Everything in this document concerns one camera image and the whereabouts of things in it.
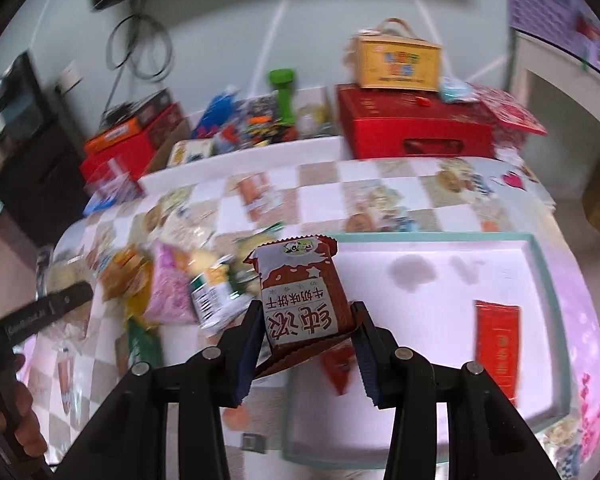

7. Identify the orange flat box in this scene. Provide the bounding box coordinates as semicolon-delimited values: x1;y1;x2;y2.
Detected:
84;122;146;156

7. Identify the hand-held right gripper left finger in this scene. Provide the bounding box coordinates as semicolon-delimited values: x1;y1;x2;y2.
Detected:
55;301;266;480

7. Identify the small red snack packet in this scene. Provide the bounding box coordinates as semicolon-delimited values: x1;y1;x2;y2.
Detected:
320;345;358;396

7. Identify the clear plastic box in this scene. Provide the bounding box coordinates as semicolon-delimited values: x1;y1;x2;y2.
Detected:
82;157;146;216

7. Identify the green dumbbell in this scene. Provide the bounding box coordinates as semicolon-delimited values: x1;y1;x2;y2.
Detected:
267;67;301;128

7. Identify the white foam box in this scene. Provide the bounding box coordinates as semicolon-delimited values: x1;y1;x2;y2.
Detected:
140;85;351;181

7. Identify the white yellow toy box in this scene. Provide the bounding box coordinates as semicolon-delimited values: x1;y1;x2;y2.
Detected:
167;139;216;168

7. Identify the green white snack packet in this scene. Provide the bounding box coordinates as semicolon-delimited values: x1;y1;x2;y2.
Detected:
187;255;253;338

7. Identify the white tray with teal rim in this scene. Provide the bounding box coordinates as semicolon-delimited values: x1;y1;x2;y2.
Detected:
282;232;573;466

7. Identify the pink printed table mat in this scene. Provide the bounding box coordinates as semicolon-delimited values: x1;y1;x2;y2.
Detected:
530;240;600;441

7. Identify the pile of colourful toys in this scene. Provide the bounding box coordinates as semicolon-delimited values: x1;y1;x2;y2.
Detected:
220;95;341;148

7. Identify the person's left hand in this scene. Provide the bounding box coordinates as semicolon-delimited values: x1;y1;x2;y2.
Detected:
0;382;48;458

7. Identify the purple lattice panel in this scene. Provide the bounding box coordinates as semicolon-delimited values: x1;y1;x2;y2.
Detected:
507;0;600;86

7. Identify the orange yellow snack packet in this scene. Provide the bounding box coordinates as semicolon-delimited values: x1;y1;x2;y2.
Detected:
100;245;156;321

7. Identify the black cable coil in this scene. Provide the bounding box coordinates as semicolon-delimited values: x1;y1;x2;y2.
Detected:
105;0;176;126

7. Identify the yellow gift box with handle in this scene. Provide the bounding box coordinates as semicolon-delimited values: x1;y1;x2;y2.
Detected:
342;17;443;93

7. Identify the checkered printed tablecloth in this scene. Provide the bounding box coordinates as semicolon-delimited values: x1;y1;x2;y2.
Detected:
27;155;600;480

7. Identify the white cabinet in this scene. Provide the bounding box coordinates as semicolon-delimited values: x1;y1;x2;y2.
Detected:
505;30;600;201

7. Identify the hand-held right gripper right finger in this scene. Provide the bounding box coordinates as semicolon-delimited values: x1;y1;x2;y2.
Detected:
349;301;561;480

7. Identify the white wall socket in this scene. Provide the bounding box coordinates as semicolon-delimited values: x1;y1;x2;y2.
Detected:
54;62;85;93

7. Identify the flat red packet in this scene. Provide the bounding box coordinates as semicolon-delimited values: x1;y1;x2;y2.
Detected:
474;300;522;406

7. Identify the large red gift box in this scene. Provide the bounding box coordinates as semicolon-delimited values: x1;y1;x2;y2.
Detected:
336;84;498;161

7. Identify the light blue small packet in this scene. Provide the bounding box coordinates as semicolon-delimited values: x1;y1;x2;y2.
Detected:
439;76;473;103

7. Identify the pink snack packet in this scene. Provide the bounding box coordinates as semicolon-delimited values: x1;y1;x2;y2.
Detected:
142;242;198;326

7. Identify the red cardboard box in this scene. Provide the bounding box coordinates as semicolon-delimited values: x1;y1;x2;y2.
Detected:
79;102;188;186

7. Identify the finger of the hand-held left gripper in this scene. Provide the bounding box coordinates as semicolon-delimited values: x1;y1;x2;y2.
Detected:
0;281;95;343

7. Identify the blue plastic bag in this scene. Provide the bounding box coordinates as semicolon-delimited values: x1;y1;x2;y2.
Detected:
192;87;241;138

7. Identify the red patterned paper packet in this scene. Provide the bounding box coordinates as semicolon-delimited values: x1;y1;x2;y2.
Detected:
472;85;548;148

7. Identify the dark flat box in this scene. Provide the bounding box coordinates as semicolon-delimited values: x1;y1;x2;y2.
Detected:
100;89;176;131

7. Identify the black cabinet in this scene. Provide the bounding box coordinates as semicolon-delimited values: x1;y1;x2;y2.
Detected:
0;50;88;246

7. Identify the black appliance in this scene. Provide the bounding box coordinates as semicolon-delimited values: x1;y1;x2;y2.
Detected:
0;52;46;128

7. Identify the brown biscuit packet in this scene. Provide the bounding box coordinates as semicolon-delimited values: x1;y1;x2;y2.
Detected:
242;234;356;378

